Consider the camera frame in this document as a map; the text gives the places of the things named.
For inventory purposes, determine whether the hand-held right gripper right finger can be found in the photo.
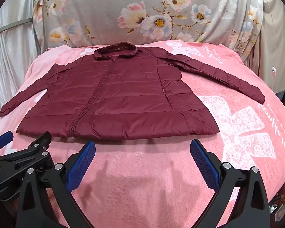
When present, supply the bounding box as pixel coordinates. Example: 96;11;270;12
190;139;271;228

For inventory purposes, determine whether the maroon puffer jacket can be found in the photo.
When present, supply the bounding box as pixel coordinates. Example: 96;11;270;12
0;42;266;140

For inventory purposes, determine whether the grey floral quilt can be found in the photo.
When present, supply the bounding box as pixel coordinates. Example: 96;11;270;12
32;0;264;60

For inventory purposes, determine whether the silver satin curtain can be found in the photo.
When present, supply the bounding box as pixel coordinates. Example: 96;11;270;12
0;0;50;93

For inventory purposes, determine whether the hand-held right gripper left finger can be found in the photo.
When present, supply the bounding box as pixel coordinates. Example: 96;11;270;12
15;141;97;228

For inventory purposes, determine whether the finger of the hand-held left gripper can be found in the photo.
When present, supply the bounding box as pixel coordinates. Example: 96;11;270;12
0;131;14;158
21;131;52;156

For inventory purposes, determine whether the grey curtain strap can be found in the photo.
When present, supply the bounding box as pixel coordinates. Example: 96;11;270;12
0;17;34;33

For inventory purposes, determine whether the pink printed blanket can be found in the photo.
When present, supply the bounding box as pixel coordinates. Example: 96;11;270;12
0;40;285;228

